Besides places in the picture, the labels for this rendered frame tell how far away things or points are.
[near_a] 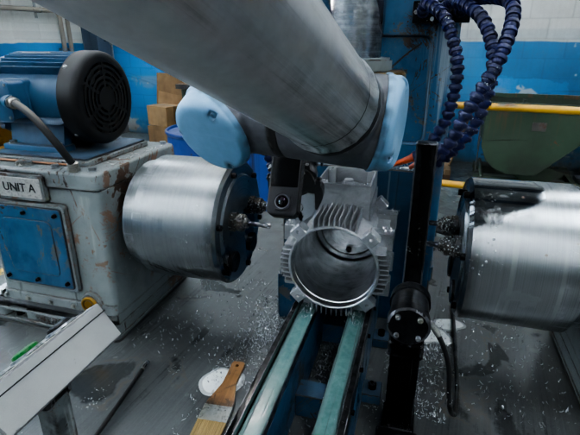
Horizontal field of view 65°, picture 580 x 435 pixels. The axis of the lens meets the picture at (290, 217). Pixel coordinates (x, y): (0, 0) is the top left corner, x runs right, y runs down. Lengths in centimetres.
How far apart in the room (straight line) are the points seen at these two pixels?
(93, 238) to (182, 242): 19
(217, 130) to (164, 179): 43
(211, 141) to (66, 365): 29
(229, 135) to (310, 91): 19
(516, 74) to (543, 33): 47
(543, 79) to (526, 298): 518
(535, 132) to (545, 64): 121
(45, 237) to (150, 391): 36
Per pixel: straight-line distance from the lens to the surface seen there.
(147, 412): 87
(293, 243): 80
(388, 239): 80
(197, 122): 48
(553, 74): 590
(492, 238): 76
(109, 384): 94
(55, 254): 101
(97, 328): 60
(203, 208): 83
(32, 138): 109
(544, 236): 77
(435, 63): 102
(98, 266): 98
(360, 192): 82
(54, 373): 56
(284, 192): 65
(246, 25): 21
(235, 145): 46
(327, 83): 29
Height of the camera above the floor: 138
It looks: 21 degrees down
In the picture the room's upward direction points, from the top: straight up
